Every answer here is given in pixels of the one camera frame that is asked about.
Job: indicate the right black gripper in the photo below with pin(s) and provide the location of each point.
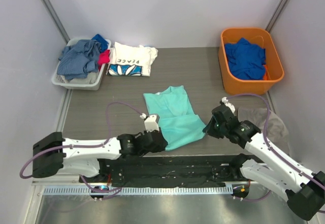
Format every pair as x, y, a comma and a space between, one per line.
215, 127

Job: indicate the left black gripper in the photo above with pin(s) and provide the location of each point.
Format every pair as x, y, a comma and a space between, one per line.
157, 140

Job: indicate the teal t shirt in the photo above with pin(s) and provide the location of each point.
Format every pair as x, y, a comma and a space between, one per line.
178, 122

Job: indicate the white printed t shirt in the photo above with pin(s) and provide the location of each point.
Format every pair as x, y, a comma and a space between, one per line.
127, 60

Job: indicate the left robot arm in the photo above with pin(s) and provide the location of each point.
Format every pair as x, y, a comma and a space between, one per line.
56, 154

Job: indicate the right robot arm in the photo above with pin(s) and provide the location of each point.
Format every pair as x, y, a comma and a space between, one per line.
301, 188

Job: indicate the grey bucket hat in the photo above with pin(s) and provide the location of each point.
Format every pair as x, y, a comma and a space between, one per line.
277, 132

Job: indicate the orange garment in tub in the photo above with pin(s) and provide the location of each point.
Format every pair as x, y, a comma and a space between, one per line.
266, 76

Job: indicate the orange plastic tub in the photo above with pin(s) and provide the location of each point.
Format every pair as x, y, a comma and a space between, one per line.
254, 35

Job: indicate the royal blue garment in tub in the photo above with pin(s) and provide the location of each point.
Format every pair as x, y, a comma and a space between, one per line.
246, 61

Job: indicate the grey garment in basket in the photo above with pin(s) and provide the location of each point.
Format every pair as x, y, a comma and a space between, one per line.
90, 79

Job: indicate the red garment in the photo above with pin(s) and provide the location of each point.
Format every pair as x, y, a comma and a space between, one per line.
104, 57

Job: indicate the blue garment in basket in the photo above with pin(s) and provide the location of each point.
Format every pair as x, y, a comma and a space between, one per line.
103, 42

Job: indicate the blue checked shirt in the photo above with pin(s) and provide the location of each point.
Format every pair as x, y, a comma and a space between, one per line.
80, 59

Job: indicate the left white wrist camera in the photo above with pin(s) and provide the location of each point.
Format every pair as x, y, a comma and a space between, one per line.
150, 122

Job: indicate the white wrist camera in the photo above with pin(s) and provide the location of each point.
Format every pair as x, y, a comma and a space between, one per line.
150, 122
226, 102

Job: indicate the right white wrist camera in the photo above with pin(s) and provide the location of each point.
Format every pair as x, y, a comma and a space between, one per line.
226, 102

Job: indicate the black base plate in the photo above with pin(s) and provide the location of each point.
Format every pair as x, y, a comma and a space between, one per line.
169, 171

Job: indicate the white slotted cable duct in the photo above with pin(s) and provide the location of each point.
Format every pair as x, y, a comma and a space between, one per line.
64, 190

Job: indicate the aluminium rail frame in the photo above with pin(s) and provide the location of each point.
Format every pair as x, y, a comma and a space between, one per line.
56, 181

